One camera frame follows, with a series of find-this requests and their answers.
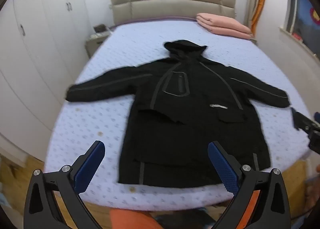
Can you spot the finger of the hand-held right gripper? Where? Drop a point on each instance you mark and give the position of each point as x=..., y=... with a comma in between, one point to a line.
x=297, y=119
x=317, y=116

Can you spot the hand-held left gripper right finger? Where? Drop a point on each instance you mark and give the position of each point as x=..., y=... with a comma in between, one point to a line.
x=223, y=166

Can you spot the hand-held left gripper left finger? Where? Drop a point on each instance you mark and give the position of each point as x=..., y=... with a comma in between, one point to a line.
x=90, y=166

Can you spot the black hooded jacket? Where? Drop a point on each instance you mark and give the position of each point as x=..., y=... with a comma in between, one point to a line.
x=190, y=131

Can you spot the orange cloth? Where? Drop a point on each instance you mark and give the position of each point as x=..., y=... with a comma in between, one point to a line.
x=132, y=219

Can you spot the red box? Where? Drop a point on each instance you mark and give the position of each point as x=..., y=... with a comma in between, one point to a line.
x=298, y=37

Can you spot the round red window decal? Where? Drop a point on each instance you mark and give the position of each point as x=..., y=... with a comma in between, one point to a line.
x=315, y=14

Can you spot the window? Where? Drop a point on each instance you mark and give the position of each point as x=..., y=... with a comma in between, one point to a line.
x=303, y=7

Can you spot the folded pink blanket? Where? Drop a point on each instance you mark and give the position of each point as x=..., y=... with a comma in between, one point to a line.
x=222, y=24

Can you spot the beige nightstand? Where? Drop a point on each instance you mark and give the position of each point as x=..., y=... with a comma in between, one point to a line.
x=96, y=44

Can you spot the white wardrobe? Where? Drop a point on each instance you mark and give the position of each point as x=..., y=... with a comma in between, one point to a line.
x=37, y=44

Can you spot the bed with lavender dotted sheet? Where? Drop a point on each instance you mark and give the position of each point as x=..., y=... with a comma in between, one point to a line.
x=140, y=41

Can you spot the small framed box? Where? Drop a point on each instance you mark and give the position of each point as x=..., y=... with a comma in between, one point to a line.
x=101, y=29

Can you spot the beige padded headboard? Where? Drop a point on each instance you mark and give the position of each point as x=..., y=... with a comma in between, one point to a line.
x=162, y=2

